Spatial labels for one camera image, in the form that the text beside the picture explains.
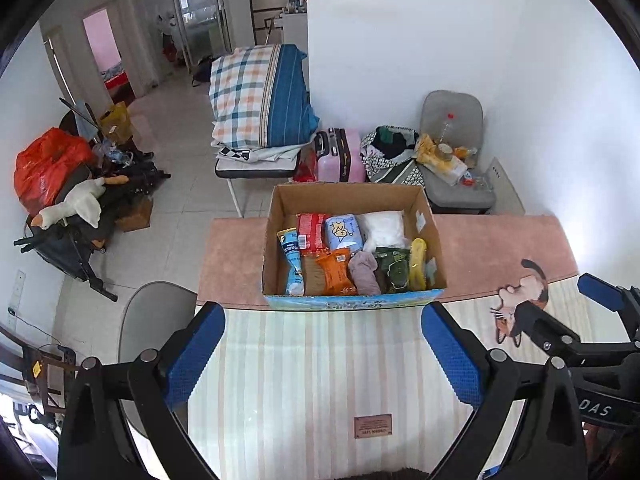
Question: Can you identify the brown cardboard box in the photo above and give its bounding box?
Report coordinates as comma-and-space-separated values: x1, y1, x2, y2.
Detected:
114, 195, 152, 233

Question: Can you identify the white goose plush toy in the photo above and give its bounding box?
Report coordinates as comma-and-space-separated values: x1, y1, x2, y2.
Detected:
29, 174, 132, 231

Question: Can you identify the white wall outlet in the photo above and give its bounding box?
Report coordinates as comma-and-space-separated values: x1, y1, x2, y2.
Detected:
11, 269, 27, 313

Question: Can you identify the yellow plastic bag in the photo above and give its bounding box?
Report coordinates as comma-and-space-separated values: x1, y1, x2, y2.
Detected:
415, 133, 443, 166

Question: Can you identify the pink suitcase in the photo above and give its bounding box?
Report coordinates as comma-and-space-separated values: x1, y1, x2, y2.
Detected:
314, 127, 367, 184

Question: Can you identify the cat-shaped mat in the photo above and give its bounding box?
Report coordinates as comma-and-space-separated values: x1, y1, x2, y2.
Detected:
490, 259, 549, 347

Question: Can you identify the yellow paper bag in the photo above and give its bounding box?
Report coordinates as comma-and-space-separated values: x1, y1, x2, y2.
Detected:
98, 101, 133, 146

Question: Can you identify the dark fleece clothing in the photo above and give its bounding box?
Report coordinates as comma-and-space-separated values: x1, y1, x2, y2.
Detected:
345, 466, 436, 480

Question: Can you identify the plaid folded quilt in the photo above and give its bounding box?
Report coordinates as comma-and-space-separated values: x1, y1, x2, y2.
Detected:
209, 44, 321, 150

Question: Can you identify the white plastic bag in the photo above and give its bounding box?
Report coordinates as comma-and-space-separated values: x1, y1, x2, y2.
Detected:
357, 210, 406, 253

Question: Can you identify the purple cloth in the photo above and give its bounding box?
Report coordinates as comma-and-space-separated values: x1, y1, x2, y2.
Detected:
347, 251, 382, 296

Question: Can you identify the white printed folded cloth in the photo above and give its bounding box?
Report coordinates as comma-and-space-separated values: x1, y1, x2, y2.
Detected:
214, 141, 303, 163

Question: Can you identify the dark green snack packet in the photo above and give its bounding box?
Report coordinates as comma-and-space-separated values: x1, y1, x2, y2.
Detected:
374, 246, 412, 293

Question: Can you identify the white flat panel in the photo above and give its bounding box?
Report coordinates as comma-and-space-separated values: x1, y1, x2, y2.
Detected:
487, 156, 526, 216

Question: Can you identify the brown wooden chair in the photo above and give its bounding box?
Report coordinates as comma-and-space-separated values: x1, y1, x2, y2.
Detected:
0, 324, 81, 431

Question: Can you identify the long blue packet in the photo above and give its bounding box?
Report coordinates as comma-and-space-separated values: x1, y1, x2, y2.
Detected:
276, 228, 306, 297

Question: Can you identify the white soft pack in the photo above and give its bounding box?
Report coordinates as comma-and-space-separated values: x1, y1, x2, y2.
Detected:
435, 152, 468, 186

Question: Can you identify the printed cardboard box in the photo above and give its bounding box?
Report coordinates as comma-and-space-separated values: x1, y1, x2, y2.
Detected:
261, 182, 447, 311

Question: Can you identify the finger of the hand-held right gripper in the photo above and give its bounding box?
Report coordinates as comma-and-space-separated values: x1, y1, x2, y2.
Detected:
515, 300, 640, 368
577, 272, 640, 341

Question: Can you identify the white cabinet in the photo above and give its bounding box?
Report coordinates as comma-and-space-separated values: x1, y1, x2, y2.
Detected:
280, 10, 308, 46

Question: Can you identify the patterned bag of clothes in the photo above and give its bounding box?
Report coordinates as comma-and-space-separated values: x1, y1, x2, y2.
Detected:
360, 125, 426, 184

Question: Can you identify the striped table cloth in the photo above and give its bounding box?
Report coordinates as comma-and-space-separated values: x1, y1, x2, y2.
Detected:
127, 275, 640, 480

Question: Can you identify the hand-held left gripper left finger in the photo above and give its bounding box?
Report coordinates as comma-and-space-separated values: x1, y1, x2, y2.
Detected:
57, 301, 227, 480

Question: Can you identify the grey cushioned chair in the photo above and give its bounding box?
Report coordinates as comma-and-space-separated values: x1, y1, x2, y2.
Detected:
419, 90, 497, 215

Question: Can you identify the silver glitter yellow pouch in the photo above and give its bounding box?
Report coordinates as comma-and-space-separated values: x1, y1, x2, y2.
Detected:
408, 238, 428, 292

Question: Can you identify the grey round-backed chair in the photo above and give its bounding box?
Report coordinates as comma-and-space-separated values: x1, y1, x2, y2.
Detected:
117, 281, 198, 456

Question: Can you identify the white metal frame cot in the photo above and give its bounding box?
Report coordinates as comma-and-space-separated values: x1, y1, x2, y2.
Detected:
215, 152, 301, 218

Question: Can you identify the red snack packet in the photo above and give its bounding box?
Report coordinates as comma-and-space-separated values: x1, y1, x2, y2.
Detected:
296, 212, 328, 251

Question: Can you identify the red bedding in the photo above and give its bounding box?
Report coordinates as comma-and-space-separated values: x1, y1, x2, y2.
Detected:
102, 62, 131, 93

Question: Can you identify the red bag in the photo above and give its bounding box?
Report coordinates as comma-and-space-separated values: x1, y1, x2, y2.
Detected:
294, 147, 318, 183

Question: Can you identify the black stroller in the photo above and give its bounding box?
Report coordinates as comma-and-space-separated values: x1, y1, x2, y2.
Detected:
13, 160, 171, 303

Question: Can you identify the orange plastic bag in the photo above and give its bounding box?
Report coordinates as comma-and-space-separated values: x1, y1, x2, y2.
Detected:
13, 127, 98, 218

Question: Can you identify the pink table mat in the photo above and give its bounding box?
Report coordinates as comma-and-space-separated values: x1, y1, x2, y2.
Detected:
196, 215, 581, 307

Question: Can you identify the orange snack packet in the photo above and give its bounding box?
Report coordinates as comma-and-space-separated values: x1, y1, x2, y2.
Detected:
315, 247, 358, 296

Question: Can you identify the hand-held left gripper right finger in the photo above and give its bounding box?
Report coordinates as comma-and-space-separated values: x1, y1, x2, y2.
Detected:
421, 301, 588, 480

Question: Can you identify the light blue tissue packet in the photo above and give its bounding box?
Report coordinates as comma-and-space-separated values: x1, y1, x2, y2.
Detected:
325, 214, 365, 253

